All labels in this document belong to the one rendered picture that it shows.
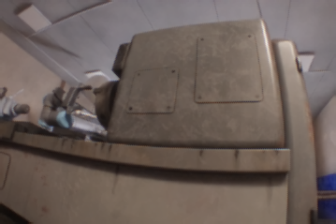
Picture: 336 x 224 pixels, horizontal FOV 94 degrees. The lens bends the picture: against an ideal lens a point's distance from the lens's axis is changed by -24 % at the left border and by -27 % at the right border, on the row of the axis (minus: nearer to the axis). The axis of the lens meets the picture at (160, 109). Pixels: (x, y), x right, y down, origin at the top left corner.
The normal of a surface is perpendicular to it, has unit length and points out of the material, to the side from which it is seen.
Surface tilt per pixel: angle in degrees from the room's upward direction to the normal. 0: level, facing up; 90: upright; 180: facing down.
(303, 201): 90
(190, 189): 90
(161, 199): 90
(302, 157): 90
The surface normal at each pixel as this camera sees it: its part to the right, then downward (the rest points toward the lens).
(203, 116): -0.36, -0.40
